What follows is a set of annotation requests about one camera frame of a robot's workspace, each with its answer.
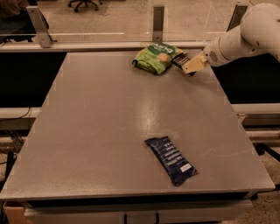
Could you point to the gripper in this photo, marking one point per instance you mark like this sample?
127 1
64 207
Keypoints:
212 55

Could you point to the dark chocolate rxbar wrapper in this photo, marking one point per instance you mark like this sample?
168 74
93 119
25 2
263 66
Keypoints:
180 60

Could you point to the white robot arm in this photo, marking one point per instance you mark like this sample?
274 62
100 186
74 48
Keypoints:
258 33

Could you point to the green rice chip bag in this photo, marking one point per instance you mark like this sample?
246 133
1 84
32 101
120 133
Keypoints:
156 58

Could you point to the blue rxbar wrapper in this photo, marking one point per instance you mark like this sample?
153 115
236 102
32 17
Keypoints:
175 164

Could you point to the black office chair base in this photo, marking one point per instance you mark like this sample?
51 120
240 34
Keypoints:
85 2

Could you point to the seated person in jeans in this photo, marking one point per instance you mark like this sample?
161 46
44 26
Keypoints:
15 22

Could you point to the cardboard box corner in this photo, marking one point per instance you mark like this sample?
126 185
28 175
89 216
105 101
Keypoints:
15 213

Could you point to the right metal bracket post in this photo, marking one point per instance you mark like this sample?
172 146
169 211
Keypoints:
238 13

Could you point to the metal bracket post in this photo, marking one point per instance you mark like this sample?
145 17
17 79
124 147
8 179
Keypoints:
39 25
238 13
158 23

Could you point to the middle metal bracket post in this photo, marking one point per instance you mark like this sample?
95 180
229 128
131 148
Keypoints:
158 23

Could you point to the left metal bracket post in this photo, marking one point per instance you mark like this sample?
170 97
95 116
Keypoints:
39 25

